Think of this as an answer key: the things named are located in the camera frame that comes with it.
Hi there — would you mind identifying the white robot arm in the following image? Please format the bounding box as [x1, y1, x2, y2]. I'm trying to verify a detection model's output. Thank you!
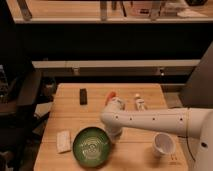
[100, 97, 213, 171]

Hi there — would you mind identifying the black rectangular block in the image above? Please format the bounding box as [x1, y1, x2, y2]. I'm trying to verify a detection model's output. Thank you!
[80, 88, 87, 105]

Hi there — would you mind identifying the orange carrot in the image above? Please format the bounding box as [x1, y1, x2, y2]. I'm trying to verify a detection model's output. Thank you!
[105, 91, 116, 105]

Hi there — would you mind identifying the green ceramic bowl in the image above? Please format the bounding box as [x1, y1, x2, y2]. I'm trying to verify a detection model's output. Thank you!
[72, 127, 111, 168]

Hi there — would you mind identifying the white sponge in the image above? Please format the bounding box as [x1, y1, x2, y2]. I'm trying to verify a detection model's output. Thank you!
[56, 131, 71, 153]

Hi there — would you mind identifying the white plastic bottle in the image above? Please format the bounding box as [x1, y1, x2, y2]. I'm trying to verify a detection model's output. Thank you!
[134, 94, 147, 111]

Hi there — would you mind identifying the white paper cup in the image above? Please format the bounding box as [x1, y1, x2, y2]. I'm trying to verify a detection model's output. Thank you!
[152, 133, 176, 157]

